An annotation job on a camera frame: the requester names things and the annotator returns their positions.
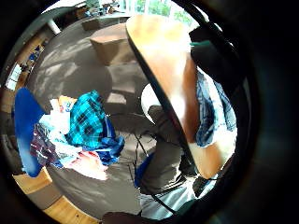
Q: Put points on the blue and white patterned cloth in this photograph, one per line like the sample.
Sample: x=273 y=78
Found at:
x=208 y=115

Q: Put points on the white round object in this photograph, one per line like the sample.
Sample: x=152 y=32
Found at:
x=149 y=96

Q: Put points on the large cardboard box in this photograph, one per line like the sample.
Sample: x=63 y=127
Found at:
x=110 y=46

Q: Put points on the low grey box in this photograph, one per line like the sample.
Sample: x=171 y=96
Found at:
x=116 y=101

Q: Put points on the small blue cloth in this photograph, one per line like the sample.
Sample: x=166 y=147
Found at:
x=142 y=169

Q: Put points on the blue garment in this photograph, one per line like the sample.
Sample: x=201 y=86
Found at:
x=110 y=147

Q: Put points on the teal plaid shirt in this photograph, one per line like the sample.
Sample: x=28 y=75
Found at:
x=87 y=119

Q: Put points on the pink cloth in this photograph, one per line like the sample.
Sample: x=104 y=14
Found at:
x=90 y=165

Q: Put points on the dark plaid cloth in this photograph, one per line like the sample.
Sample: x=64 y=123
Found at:
x=43 y=147

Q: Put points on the blue bin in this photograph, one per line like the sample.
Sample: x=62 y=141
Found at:
x=26 y=124

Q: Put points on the window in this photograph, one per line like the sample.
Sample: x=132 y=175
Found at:
x=14 y=76

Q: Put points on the wooden box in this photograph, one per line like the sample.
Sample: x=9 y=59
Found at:
x=32 y=181

